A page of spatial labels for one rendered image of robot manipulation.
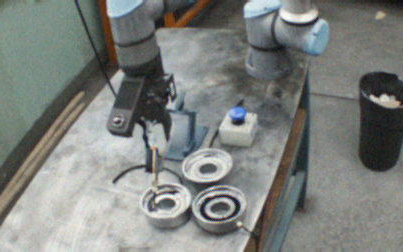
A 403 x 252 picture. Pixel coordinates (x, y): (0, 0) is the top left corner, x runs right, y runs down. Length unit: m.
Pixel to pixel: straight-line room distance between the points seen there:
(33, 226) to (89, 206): 0.17
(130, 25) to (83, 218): 0.47
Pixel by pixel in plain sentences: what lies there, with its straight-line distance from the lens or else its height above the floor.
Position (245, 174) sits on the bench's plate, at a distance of 1.01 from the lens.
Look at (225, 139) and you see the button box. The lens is 1.08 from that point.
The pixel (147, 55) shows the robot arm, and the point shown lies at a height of 1.15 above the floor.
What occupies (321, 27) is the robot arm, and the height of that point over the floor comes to 1.01.
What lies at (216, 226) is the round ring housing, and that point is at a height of 0.83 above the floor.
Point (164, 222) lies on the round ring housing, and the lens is 0.90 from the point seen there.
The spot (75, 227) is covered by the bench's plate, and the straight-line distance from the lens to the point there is 0.99.
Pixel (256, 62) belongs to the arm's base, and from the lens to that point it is 1.31.
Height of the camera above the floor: 1.49
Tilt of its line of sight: 36 degrees down
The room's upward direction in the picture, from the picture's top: 10 degrees counter-clockwise
